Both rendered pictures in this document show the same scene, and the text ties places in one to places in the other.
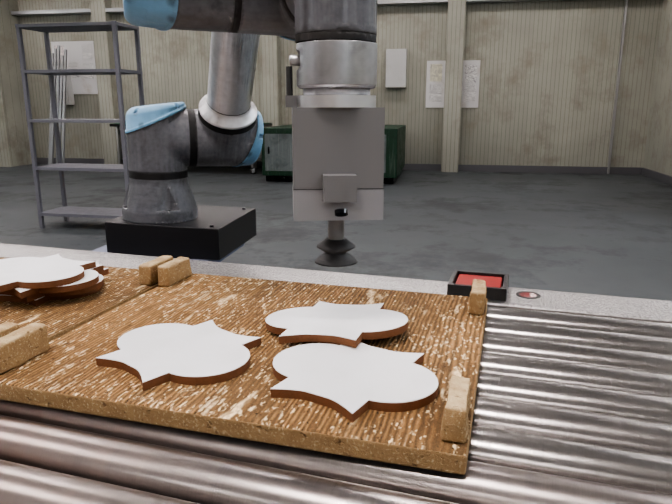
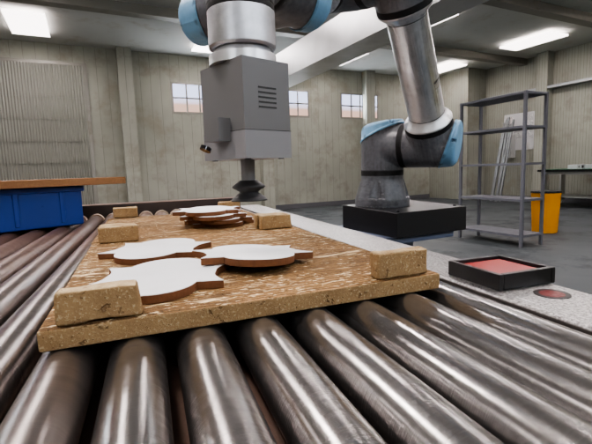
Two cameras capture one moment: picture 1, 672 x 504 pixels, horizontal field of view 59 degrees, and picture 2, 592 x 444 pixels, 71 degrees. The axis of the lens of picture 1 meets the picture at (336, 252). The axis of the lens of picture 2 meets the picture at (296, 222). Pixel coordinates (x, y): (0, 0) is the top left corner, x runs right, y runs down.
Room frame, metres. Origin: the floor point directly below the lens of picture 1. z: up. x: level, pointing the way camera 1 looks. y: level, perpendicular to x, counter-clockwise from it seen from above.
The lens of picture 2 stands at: (0.33, -0.42, 1.04)
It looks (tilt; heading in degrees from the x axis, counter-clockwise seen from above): 7 degrees down; 53
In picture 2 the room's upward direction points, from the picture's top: 2 degrees counter-clockwise
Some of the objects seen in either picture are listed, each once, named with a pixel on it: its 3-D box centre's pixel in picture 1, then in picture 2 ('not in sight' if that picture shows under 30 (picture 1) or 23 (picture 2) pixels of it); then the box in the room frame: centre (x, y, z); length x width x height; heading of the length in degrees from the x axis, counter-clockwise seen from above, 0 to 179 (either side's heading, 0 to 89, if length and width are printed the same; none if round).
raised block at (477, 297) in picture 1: (478, 296); (399, 262); (0.65, -0.16, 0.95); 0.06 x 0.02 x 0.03; 164
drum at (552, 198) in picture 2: not in sight; (544, 210); (7.00, 2.26, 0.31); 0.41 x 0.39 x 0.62; 80
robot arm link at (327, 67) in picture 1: (333, 70); (240, 36); (0.58, 0.00, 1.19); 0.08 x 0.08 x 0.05
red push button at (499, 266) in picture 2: (478, 285); (499, 272); (0.78, -0.19, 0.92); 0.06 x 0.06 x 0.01; 72
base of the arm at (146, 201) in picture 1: (159, 193); (381, 188); (1.23, 0.36, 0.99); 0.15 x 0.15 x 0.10
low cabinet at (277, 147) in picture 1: (338, 151); not in sight; (10.17, -0.04, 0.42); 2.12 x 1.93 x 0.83; 80
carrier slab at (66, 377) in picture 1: (275, 338); (225, 260); (0.58, 0.06, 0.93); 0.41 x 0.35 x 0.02; 74
